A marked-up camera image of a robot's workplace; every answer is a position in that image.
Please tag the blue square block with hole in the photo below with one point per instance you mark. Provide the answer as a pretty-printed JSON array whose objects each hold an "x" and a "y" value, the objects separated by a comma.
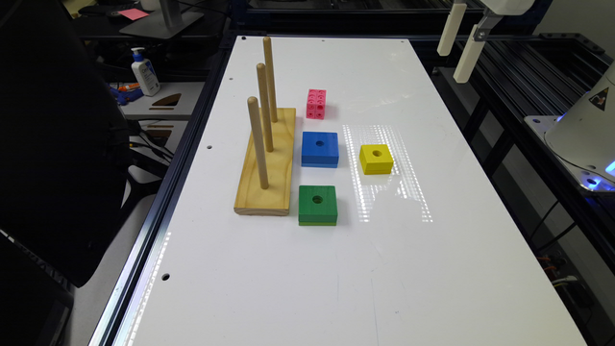
[{"x": 320, "y": 149}]

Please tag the silver monitor stand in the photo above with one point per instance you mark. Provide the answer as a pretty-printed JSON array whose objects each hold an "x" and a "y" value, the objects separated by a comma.
[{"x": 165, "y": 23}]

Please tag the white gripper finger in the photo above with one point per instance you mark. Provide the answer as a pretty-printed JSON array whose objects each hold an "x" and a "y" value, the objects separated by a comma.
[
  {"x": 451, "y": 28},
  {"x": 474, "y": 46}
]

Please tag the front wooden peg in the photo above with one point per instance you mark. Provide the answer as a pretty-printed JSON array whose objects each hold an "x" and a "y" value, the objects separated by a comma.
[{"x": 252, "y": 103}]

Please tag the wooden peg base board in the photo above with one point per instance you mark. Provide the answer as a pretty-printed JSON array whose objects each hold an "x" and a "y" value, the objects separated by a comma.
[{"x": 251, "y": 199}]

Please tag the wooden peg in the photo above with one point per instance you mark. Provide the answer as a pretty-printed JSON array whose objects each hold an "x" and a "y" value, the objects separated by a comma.
[
  {"x": 252, "y": 103},
  {"x": 264, "y": 107},
  {"x": 269, "y": 69}
]

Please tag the rear wooden peg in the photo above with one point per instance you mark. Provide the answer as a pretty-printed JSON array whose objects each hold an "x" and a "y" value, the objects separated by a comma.
[{"x": 269, "y": 69}]

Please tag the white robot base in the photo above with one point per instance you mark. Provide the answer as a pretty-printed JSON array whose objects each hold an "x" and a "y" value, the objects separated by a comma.
[{"x": 582, "y": 138}]

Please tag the pink perforated block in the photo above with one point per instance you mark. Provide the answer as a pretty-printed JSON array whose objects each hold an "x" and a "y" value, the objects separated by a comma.
[{"x": 316, "y": 103}]

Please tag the yellow square block with hole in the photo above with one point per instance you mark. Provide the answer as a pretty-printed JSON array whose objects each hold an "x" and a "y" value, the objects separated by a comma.
[{"x": 375, "y": 159}]

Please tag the green square block with hole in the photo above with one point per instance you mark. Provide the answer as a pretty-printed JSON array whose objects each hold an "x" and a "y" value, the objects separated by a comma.
[{"x": 317, "y": 205}]

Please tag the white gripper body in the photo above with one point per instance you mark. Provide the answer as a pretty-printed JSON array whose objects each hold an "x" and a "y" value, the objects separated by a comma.
[{"x": 508, "y": 7}]

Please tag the white lotion pump bottle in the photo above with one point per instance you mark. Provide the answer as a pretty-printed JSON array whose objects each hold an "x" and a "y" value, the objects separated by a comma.
[{"x": 144, "y": 73}]

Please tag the pink sticky note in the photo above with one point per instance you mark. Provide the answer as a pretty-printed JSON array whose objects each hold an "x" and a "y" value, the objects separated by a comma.
[{"x": 133, "y": 14}]

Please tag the middle wooden peg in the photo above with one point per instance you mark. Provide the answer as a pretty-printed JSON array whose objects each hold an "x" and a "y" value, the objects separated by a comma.
[{"x": 264, "y": 107}]

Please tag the blue glue gun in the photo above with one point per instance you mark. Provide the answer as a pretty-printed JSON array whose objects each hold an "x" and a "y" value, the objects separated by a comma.
[{"x": 126, "y": 94}]

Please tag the black office chair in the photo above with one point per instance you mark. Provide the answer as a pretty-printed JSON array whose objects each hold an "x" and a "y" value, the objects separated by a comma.
[{"x": 64, "y": 142}]

